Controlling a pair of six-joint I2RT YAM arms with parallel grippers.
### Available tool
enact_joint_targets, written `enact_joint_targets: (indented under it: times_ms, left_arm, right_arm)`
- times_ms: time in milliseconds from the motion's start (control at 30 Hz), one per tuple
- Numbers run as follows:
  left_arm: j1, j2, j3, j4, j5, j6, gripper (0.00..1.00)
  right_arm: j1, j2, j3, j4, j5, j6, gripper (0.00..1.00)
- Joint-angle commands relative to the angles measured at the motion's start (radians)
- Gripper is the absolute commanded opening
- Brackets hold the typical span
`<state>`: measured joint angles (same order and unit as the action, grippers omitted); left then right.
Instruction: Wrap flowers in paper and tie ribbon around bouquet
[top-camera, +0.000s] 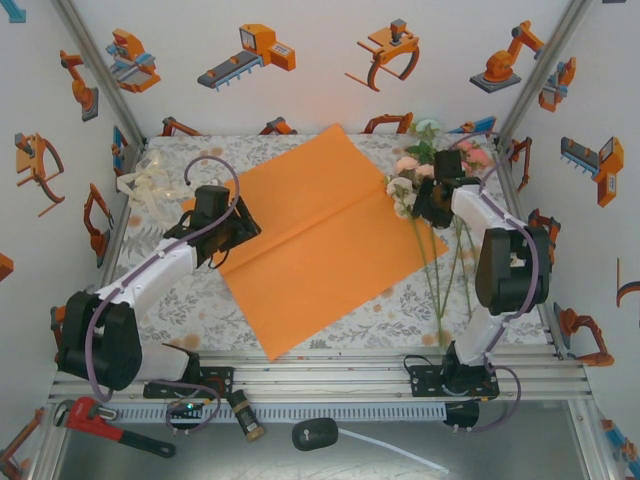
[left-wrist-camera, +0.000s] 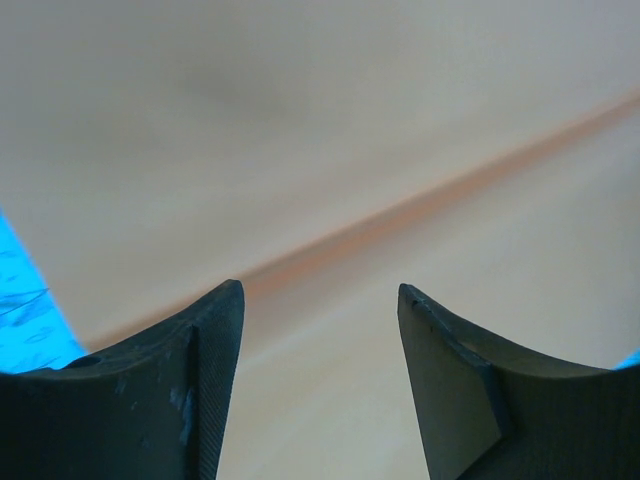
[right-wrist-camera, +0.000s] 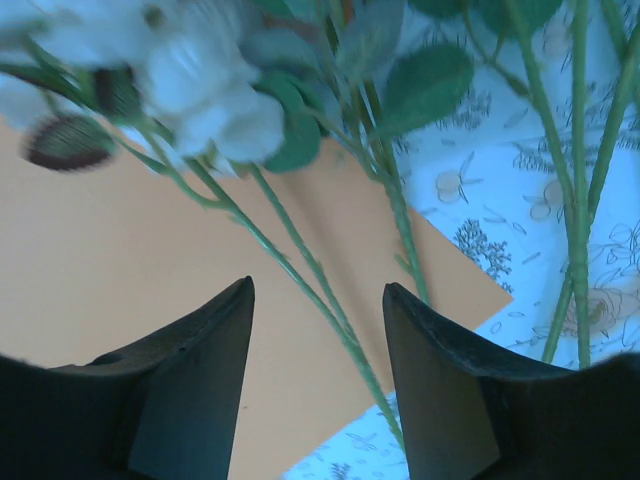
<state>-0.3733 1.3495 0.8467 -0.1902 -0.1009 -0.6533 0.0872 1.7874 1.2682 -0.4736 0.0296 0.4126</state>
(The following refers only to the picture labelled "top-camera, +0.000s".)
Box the orange wrapping paper sheet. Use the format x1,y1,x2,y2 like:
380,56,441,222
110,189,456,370
180,122,451,363

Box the white plastic strip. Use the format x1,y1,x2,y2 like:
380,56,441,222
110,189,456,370
335,427,450,474

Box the aluminium side rail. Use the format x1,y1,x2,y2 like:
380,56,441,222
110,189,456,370
74,139,149,364
492,139,567,360

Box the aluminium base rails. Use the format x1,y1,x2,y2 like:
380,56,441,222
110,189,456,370
47,349,594,405

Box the white slotted cable duct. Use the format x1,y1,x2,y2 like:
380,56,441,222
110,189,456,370
107,403,447,423

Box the mint green artificial flower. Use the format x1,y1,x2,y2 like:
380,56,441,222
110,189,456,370
407,118,446,164

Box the black computer mouse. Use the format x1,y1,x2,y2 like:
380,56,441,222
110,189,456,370
291,417,340,453

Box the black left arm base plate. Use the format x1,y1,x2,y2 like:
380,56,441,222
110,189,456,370
143,366,236,400

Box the floral printed table mat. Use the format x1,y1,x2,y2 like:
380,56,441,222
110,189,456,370
94,132,549,351

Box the aluminium frame post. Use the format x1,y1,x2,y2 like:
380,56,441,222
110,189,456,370
493,0,596,147
49,0,150,151

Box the small circuit board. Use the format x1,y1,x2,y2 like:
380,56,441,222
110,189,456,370
166,399,207,427

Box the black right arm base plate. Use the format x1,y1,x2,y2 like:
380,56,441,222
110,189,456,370
408,363,501,401

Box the red pipe wrench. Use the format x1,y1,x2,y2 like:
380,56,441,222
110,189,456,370
52,396,177,459

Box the brown bottle with black cap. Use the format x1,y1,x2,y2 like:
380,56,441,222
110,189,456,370
228,388,268,444

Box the pale pink artificial flower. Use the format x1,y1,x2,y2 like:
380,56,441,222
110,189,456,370
384,174,447,351

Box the cream printed ribbon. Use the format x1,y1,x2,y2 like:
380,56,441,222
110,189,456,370
115,149,199,234

